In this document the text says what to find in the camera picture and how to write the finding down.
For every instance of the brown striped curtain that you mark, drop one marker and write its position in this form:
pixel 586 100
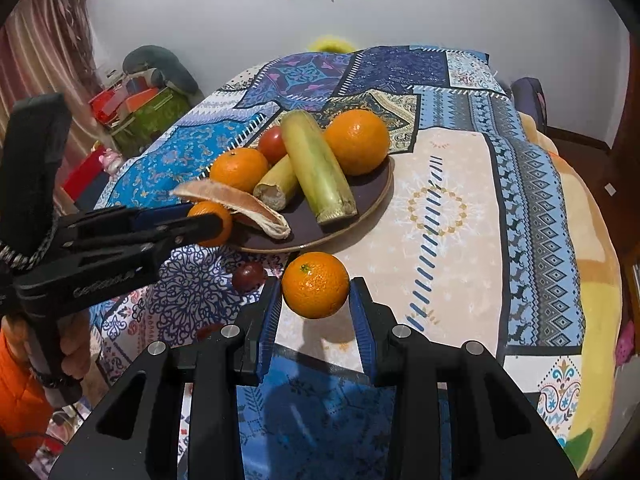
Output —
pixel 45 50

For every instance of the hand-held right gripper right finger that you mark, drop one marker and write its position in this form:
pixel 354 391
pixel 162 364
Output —
pixel 362 332

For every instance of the pink fuzzy object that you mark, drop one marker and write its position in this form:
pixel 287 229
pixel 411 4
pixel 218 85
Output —
pixel 625 347

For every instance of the dark grey round plate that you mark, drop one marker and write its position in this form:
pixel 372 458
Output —
pixel 305 232

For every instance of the grey plush toy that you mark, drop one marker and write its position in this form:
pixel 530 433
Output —
pixel 160 65

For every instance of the small mandarin orange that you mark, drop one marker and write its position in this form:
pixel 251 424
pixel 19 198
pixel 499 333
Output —
pixel 212 207
pixel 315 285

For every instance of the red box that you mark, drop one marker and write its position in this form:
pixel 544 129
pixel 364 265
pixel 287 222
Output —
pixel 85 180

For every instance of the small white paper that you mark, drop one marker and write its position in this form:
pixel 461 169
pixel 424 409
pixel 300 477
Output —
pixel 609 189

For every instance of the red tomato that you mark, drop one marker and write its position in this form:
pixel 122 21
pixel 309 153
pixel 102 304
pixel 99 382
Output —
pixel 271 145

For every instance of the pink plush toy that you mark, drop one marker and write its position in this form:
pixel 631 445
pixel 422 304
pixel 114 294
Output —
pixel 110 160

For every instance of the large orange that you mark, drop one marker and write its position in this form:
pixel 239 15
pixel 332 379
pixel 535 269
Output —
pixel 357 142

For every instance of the orange box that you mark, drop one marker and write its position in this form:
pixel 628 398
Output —
pixel 142 99

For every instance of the pomelo wedge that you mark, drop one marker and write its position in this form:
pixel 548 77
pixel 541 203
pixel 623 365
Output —
pixel 235 202

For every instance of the dark backpack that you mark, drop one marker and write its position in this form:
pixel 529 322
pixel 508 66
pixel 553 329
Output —
pixel 530 100

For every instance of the long sugarcane piece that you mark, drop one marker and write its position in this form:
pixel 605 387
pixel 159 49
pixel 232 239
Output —
pixel 317 165

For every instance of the dark red jujube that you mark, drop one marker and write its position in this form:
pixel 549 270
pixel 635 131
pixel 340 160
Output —
pixel 249 277

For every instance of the blue patchwork blanket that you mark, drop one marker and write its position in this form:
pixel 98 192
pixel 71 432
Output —
pixel 450 240

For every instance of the short sugarcane piece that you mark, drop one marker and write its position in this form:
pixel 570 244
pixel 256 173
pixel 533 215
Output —
pixel 275 187

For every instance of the green patterned bag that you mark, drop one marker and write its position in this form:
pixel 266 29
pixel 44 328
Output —
pixel 150 115

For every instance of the person's left hand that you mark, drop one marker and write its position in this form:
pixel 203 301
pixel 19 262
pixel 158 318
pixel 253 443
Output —
pixel 75 345

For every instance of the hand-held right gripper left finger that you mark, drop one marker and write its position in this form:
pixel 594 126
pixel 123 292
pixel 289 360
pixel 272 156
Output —
pixel 267 332

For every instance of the red gift bag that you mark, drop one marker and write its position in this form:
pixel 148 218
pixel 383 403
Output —
pixel 107 102

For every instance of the person's left forearm orange sleeve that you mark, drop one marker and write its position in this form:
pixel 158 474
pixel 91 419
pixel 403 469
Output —
pixel 20 400

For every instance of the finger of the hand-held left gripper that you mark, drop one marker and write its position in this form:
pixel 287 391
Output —
pixel 160 214
pixel 197 230

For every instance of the medium mandarin orange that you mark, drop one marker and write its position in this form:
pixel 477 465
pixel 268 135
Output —
pixel 239 170

